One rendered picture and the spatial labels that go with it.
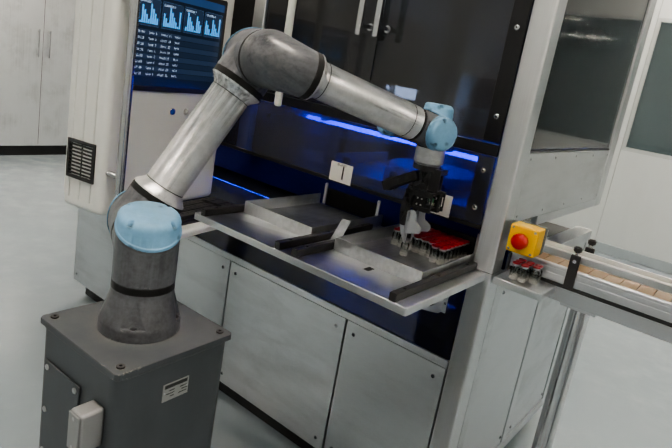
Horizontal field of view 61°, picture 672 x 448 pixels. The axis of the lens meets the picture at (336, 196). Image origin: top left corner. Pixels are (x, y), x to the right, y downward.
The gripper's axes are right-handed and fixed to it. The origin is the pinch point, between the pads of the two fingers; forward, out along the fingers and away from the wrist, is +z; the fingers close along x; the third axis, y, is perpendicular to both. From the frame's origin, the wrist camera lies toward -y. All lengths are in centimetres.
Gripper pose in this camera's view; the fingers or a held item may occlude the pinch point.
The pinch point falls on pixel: (405, 236)
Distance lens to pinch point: 151.5
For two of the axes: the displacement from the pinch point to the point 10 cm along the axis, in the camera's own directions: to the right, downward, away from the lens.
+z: -1.7, 9.6, 2.2
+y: 7.7, 2.7, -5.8
